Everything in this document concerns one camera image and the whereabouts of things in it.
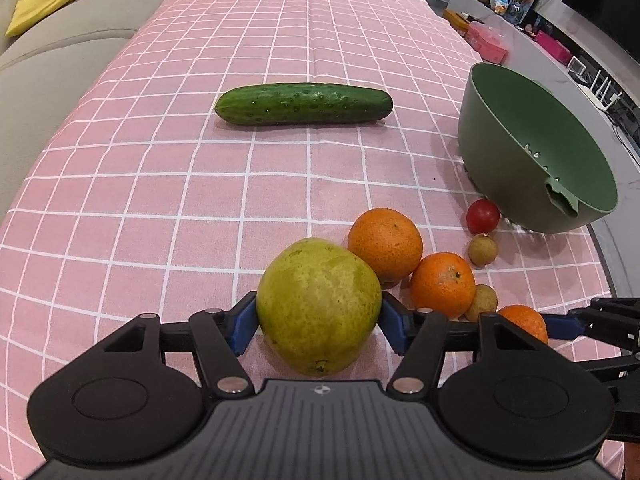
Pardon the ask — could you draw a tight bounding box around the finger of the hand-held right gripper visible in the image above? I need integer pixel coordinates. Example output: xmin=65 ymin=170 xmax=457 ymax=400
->
xmin=542 ymin=297 xmax=640 ymax=352
xmin=549 ymin=350 xmax=640 ymax=380

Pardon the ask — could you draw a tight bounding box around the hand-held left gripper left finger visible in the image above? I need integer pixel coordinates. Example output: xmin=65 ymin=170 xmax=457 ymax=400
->
xmin=100 ymin=291 xmax=259 ymax=395

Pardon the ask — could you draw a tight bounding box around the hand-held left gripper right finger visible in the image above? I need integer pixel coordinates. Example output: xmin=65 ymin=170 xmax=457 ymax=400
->
xmin=380 ymin=291 xmax=550 ymax=394

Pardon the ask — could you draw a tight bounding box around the orange mandarin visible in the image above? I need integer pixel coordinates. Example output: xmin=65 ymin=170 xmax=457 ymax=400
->
xmin=497 ymin=304 xmax=549 ymax=345
xmin=347 ymin=208 xmax=424 ymax=289
xmin=410 ymin=252 xmax=476 ymax=320

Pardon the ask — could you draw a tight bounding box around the green-yellow pear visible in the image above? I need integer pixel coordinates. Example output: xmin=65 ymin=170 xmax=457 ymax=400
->
xmin=256 ymin=238 xmax=383 ymax=377

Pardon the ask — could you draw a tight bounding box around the tan longan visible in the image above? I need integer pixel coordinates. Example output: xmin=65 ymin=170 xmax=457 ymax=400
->
xmin=468 ymin=234 xmax=499 ymax=268
xmin=464 ymin=284 xmax=499 ymax=322

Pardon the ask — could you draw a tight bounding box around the red cherry tomato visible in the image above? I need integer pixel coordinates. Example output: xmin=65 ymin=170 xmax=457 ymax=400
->
xmin=466 ymin=199 xmax=501 ymax=235

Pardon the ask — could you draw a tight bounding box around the green colander bowl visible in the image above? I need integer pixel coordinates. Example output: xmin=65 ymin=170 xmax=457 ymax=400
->
xmin=458 ymin=62 xmax=619 ymax=235

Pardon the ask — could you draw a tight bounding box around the green cucumber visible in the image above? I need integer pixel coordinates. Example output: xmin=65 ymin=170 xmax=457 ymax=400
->
xmin=214 ymin=83 xmax=393 ymax=126

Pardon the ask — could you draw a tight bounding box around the pink checked tablecloth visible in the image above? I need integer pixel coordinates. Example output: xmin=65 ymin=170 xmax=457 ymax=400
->
xmin=0 ymin=0 xmax=626 ymax=480

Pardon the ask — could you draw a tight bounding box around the white router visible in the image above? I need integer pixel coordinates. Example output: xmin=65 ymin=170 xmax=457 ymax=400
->
xmin=590 ymin=71 xmax=625 ymax=111

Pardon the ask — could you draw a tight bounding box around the red box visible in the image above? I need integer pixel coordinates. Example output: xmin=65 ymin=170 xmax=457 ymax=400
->
xmin=534 ymin=31 xmax=573 ymax=65

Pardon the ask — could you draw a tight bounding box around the pink storage box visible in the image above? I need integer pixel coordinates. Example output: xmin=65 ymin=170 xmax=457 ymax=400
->
xmin=465 ymin=21 xmax=510 ymax=64

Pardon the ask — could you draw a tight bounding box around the orange box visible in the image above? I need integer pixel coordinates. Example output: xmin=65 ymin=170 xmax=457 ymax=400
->
xmin=443 ymin=9 xmax=472 ymax=36

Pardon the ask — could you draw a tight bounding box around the black television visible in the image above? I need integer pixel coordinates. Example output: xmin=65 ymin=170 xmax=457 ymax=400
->
xmin=561 ymin=0 xmax=640 ymax=66

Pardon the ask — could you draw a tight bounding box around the beige sofa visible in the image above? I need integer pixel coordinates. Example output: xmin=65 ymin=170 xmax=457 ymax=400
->
xmin=0 ymin=0 xmax=231 ymax=221

